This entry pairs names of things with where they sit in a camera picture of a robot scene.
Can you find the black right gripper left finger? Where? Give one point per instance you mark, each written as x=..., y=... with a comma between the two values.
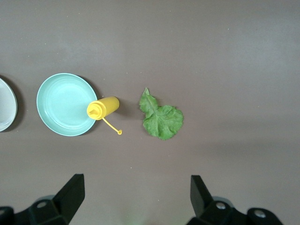
x=63, y=204

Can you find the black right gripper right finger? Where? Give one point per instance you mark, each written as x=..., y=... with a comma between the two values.
x=204, y=206

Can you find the green lettuce leaf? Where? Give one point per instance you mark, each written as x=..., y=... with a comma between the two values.
x=161, y=119

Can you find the yellow mustard squeeze bottle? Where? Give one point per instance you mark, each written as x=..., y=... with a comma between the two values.
x=105, y=106

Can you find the mint green plate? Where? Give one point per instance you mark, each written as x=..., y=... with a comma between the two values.
x=63, y=105

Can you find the beige plate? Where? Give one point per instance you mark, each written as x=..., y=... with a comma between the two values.
x=5, y=105

